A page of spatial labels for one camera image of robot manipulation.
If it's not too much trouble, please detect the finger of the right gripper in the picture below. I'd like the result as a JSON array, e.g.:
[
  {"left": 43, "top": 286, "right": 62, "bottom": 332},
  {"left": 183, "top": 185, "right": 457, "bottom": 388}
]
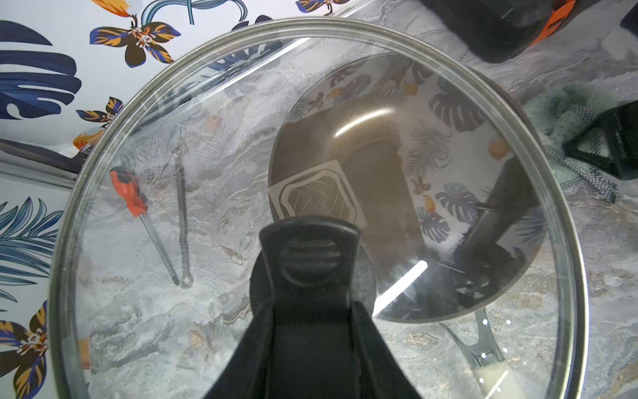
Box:
[{"left": 563, "top": 101, "right": 637, "bottom": 181}]

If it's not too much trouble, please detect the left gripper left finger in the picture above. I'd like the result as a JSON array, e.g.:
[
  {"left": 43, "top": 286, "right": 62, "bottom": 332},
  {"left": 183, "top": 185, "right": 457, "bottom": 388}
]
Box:
[{"left": 204, "top": 303, "right": 274, "bottom": 399}]

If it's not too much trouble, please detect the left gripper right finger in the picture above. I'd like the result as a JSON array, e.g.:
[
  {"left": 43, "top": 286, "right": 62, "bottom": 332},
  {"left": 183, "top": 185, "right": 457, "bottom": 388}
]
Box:
[{"left": 351, "top": 301, "right": 420, "bottom": 398}]

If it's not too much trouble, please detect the green fluffy cloth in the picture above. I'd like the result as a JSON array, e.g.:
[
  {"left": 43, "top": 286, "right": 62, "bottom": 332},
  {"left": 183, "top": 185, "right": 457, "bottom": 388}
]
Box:
[{"left": 522, "top": 81, "right": 624, "bottom": 203}]

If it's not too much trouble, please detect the glass pot lid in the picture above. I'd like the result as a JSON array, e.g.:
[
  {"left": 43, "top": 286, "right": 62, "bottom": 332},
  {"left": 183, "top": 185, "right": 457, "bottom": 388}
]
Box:
[{"left": 48, "top": 18, "right": 588, "bottom": 398}]

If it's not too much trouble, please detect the black tool case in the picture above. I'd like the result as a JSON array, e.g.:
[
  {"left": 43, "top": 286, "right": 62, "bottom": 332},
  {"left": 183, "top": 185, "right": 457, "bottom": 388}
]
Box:
[{"left": 423, "top": 0, "right": 599, "bottom": 63}]

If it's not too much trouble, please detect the frying pan with cream handle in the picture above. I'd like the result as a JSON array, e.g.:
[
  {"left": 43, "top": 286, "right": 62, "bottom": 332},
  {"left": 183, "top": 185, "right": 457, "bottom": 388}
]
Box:
[{"left": 268, "top": 53, "right": 547, "bottom": 398}]

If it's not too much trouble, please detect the orange handled screwdriver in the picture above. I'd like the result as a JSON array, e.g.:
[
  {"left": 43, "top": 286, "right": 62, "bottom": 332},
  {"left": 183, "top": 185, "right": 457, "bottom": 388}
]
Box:
[{"left": 109, "top": 166, "right": 179, "bottom": 286}]

